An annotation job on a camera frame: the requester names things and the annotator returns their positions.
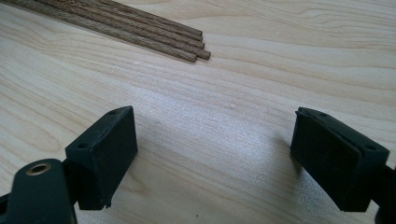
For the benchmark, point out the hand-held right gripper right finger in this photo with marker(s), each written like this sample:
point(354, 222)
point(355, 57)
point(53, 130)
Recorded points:
point(336, 161)

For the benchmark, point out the pile of brown wooden chopsticks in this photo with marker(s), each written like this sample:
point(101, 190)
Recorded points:
point(124, 26)

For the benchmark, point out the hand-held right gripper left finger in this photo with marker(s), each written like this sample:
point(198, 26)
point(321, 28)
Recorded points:
point(102, 155)

